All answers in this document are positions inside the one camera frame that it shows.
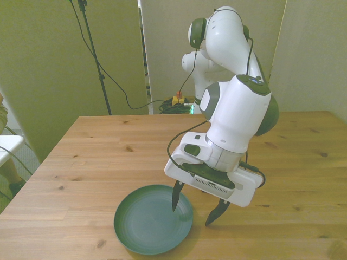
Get olive partition panel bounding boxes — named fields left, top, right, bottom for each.
left=0, top=0, right=149, bottom=164

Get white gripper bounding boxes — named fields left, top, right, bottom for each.
left=164, top=158, right=266, bottom=227

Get teal round plate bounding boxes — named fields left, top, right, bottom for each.
left=113, top=184, right=194, bottom=255

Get yellow emergency stop box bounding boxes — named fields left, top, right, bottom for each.
left=172, top=92, right=187, bottom=106

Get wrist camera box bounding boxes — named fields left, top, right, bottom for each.
left=181, top=163, right=236, bottom=196

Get black tripod stand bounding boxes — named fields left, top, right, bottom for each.
left=77, top=0, right=113, bottom=116

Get black tripod cable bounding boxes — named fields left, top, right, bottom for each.
left=69, top=0, right=165, bottom=111

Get coiled dark cables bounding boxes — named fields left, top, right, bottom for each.
left=158, top=99, right=195, bottom=115

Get beige partition panel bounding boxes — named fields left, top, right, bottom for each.
left=139, top=0, right=287, bottom=115

